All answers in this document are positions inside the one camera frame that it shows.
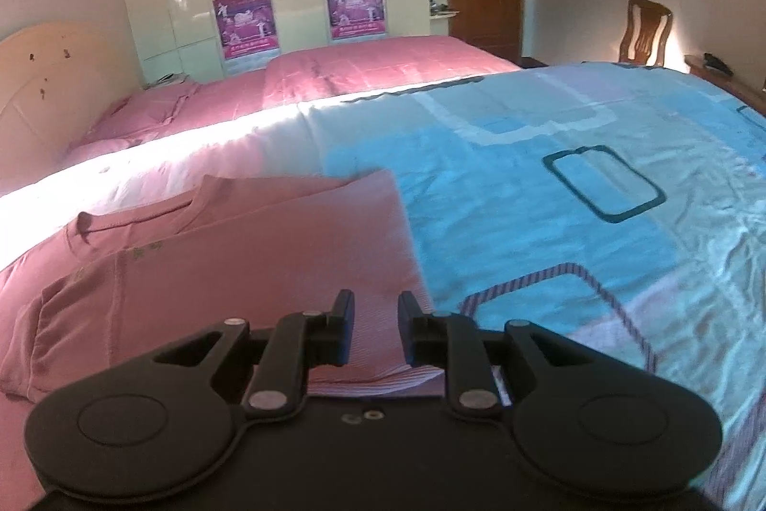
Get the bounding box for pink quilt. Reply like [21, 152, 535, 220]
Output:
[60, 35, 523, 170]

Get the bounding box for wooden chair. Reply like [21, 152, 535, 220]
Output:
[618, 0, 675, 69]

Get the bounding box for wooden desk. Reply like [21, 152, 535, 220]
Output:
[684, 54, 766, 115]

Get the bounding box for purple wall poster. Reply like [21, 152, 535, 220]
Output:
[325, 0, 387, 39]
[212, 0, 281, 52]

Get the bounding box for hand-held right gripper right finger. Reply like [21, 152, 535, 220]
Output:
[396, 289, 596, 423]

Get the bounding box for blue and white printed blanket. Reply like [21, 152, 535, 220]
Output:
[0, 61, 766, 494]

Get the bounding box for pink pillow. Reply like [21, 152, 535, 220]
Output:
[65, 79, 201, 156]

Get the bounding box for pink shirt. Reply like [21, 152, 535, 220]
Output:
[0, 169, 447, 405]

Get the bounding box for cream wooden headboard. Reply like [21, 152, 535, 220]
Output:
[0, 21, 141, 184]

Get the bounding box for papers beside headboard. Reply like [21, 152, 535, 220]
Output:
[142, 72, 193, 91]

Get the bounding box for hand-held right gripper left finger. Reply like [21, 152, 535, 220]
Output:
[152, 288, 357, 425]

